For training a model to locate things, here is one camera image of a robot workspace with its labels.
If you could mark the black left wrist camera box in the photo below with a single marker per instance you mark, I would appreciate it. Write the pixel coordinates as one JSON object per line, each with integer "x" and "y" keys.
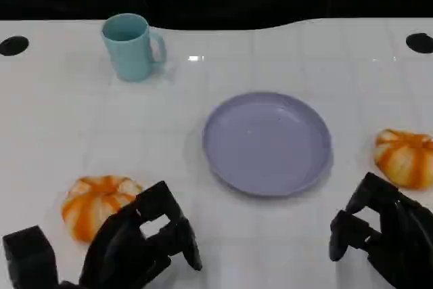
{"x": 28, "y": 255}

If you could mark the lilac plate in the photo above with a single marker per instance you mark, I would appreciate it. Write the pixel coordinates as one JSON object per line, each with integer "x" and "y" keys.
{"x": 267, "y": 143}

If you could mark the orange and white bread roll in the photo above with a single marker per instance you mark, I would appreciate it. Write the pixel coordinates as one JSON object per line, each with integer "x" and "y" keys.
{"x": 406, "y": 160}
{"x": 91, "y": 204}

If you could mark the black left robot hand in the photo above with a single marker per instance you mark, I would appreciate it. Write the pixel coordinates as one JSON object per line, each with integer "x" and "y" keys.
{"x": 125, "y": 241}

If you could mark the pale green mug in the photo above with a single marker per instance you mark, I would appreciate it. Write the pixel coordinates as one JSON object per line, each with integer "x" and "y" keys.
{"x": 130, "y": 55}

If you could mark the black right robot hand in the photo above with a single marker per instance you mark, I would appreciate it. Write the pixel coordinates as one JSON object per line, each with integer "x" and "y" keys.
{"x": 406, "y": 235}

